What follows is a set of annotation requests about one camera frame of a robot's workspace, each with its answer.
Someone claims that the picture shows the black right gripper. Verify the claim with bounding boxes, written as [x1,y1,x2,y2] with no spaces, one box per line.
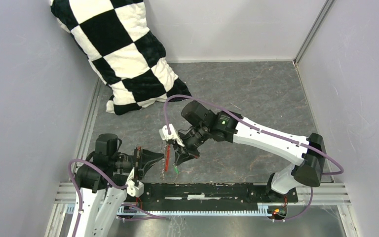
[172,124,210,165]

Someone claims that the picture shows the black white checkered pillow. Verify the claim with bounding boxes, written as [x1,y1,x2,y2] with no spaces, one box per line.
[49,0,190,116]

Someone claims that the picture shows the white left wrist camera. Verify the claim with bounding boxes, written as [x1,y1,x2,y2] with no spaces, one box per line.
[126,168,144,198]

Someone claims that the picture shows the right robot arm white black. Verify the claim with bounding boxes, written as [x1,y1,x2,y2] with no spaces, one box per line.
[160,101,325,201]

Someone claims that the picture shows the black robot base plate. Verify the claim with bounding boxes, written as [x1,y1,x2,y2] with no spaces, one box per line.
[126,183,299,212]

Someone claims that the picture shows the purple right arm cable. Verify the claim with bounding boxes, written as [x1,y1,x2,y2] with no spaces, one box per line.
[162,95,345,222]

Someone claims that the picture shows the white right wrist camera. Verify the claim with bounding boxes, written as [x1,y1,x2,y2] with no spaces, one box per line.
[159,123,185,147]

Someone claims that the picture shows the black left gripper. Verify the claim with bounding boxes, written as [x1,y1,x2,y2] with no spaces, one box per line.
[110,146,164,180]

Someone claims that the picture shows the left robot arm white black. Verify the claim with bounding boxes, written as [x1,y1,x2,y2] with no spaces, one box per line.
[68,133,164,237]

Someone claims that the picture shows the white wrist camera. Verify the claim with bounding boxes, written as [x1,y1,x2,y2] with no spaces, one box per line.
[159,123,185,147]
[126,168,144,198]

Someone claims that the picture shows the aluminium frame rail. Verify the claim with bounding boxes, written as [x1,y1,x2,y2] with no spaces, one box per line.
[52,182,352,217]

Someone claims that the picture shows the metal key holder red handle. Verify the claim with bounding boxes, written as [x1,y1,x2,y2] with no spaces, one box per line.
[160,143,170,181]

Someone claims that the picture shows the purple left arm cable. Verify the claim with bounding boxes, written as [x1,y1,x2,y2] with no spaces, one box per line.
[68,158,166,237]

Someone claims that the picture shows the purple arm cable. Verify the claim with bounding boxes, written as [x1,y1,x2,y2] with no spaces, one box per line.
[162,95,345,222]
[68,158,166,237]

